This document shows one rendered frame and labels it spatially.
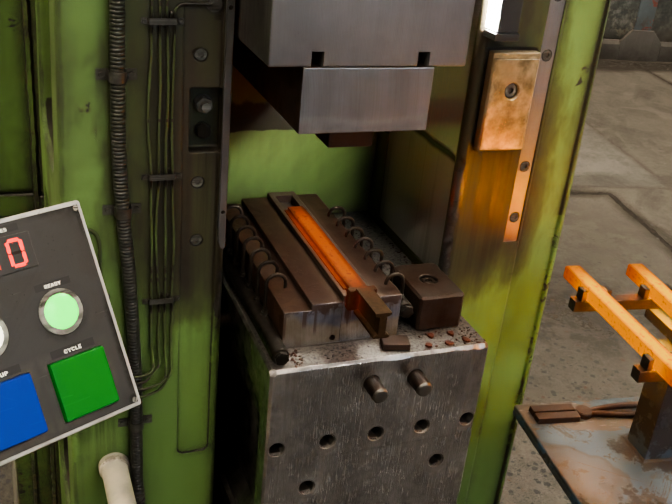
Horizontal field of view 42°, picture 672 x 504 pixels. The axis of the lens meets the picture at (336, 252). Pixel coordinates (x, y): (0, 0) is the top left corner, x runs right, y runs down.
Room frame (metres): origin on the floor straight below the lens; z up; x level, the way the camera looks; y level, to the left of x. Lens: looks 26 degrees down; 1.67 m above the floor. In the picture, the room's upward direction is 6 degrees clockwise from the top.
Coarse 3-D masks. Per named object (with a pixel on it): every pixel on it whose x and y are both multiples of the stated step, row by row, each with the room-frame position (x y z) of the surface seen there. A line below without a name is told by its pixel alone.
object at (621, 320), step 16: (576, 272) 1.40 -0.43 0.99; (576, 288) 1.38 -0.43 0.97; (592, 288) 1.34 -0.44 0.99; (592, 304) 1.32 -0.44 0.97; (608, 304) 1.29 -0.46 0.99; (608, 320) 1.27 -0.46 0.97; (624, 320) 1.24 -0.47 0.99; (624, 336) 1.22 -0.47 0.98; (640, 336) 1.20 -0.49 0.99; (640, 352) 1.18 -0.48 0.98; (656, 352) 1.15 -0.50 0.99; (656, 368) 1.14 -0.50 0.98
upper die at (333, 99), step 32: (256, 64) 1.38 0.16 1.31; (288, 96) 1.23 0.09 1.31; (320, 96) 1.19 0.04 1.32; (352, 96) 1.21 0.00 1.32; (384, 96) 1.23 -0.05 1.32; (416, 96) 1.25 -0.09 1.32; (320, 128) 1.19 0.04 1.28; (352, 128) 1.21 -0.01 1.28; (384, 128) 1.23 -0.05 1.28; (416, 128) 1.25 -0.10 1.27
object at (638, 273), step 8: (632, 264) 1.46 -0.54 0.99; (640, 264) 1.46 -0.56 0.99; (632, 272) 1.44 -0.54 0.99; (640, 272) 1.43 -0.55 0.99; (648, 272) 1.43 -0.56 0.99; (632, 280) 1.44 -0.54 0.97; (640, 280) 1.41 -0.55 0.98; (648, 280) 1.40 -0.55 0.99; (656, 280) 1.40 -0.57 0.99; (656, 288) 1.37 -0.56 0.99; (664, 288) 1.37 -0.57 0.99; (656, 296) 1.36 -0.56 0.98; (664, 296) 1.34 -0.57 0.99; (664, 304) 1.33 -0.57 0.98
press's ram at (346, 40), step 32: (256, 0) 1.22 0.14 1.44; (288, 0) 1.17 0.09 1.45; (320, 0) 1.18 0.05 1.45; (352, 0) 1.20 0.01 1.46; (384, 0) 1.22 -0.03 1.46; (416, 0) 1.24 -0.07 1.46; (448, 0) 1.26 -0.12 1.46; (256, 32) 1.21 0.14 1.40; (288, 32) 1.17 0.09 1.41; (320, 32) 1.19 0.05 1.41; (352, 32) 1.20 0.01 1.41; (384, 32) 1.22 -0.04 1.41; (416, 32) 1.24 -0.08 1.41; (448, 32) 1.26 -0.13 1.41; (288, 64) 1.17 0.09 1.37; (320, 64) 1.20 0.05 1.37; (352, 64) 1.21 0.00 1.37; (384, 64) 1.22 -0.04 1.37; (416, 64) 1.24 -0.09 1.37; (448, 64) 1.26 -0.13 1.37
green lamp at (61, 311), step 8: (56, 296) 0.94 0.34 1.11; (64, 296) 0.95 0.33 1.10; (48, 304) 0.93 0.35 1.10; (56, 304) 0.94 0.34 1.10; (64, 304) 0.94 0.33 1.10; (72, 304) 0.95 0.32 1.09; (48, 312) 0.93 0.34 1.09; (56, 312) 0.93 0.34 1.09; (64, 312) 0.94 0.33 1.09; (72, 312) 0.95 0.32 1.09; (48, 320) 0.92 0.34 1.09; (56, 320) 0.93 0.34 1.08; (64, 320) 0.93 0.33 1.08; (72, 320) 0.94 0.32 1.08; (64, 328) 0.93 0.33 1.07
